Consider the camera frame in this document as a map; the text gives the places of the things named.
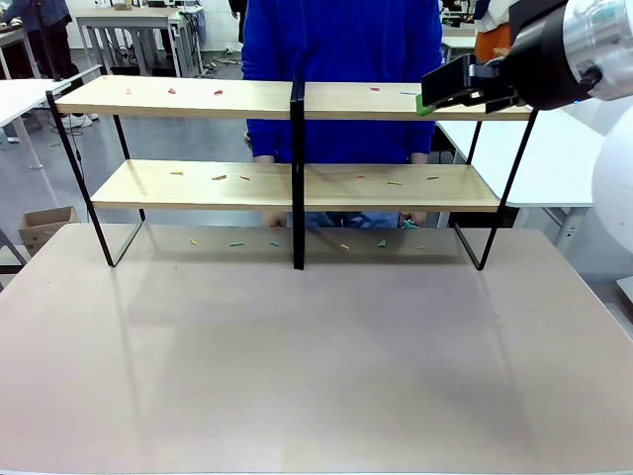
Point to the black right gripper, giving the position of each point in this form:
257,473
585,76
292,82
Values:
541,69

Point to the teal chenille duster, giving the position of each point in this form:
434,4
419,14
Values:
409,225

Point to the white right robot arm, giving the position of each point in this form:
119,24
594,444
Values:
593,29

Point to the person's left hand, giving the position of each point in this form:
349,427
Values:
418,218

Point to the person's right hand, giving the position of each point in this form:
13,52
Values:
275,220

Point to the white table with grey legs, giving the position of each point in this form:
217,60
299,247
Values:
25,96
544,158

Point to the person in blue sweater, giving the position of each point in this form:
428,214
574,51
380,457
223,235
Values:
346,49

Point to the white base platform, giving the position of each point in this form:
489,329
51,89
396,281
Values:
624,316

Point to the grey metal desk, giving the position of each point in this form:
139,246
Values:
123,22

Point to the white sneaker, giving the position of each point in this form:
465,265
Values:
81,120

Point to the bystander in dark clothes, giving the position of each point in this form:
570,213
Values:
44,20

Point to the brown cardboard box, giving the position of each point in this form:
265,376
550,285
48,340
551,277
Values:
47,230

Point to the two-tier wooden shelf black frame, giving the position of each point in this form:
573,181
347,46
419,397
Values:
198,101

